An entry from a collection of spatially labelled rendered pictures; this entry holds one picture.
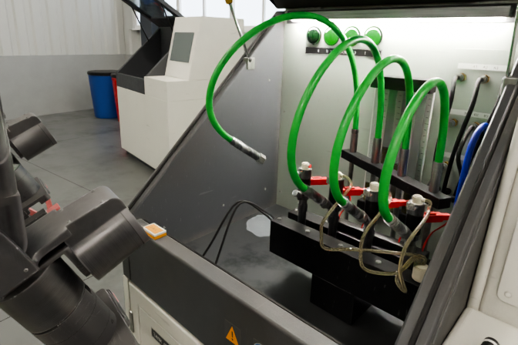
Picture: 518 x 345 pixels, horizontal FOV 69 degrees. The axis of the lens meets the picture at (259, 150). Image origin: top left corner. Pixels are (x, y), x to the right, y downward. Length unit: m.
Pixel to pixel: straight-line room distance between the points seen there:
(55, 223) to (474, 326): 0.56
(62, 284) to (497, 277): 0.59
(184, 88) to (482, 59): 2.95
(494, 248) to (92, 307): 0.56
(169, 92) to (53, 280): 3.20
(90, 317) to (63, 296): 0.04
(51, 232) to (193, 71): 3.30
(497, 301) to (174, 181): 0.71
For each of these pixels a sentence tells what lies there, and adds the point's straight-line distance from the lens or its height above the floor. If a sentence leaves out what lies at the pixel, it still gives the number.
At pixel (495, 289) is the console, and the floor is 1.02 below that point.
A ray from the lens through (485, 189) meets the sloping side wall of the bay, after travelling 0.65.
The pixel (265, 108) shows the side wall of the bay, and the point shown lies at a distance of 1.15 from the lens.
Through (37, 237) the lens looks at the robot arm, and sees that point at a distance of 0.38.
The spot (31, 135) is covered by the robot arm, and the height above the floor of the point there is 1.19.
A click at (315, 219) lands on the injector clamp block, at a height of 0.98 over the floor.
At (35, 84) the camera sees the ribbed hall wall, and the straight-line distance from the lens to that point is 7.42.
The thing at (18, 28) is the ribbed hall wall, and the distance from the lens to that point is 7.34.
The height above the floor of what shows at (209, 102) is 1.24.
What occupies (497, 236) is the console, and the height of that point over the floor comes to 1.09.
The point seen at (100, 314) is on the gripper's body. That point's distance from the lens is 0.42.
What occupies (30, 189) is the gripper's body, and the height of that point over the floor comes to 1.09.
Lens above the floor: 1.37
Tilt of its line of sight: 17 degrees down
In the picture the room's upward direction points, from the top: 2 degrees clockwise
